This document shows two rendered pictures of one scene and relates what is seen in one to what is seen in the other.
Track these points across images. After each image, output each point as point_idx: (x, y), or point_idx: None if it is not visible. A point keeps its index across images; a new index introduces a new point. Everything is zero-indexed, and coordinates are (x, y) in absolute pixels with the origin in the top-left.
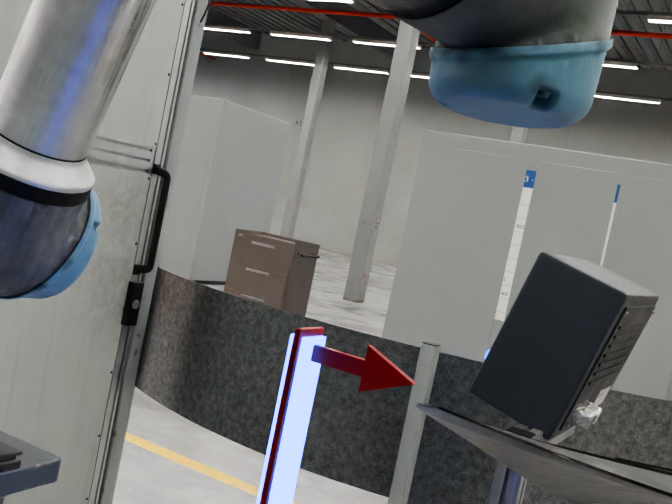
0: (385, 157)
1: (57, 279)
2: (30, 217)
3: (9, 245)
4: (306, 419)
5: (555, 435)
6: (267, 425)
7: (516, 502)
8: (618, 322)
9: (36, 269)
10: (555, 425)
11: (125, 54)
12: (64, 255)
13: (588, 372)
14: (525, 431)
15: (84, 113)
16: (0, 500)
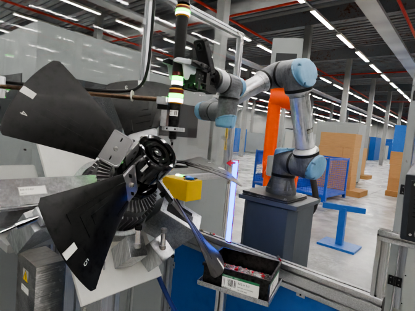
0: None
1: (306, 173)
2: (296, 160)
3: (296, 166)
4: (235, 172)
5: (406, 238)
6: None
7: (375, 253)
8: (410, 187)
9: (302, 171)
10: (400, 232)
11: (301, 128)
12: (306, 168)
13: (406, 209)
14: (387, 230)
15: (299, 140)
16: (286, 210)
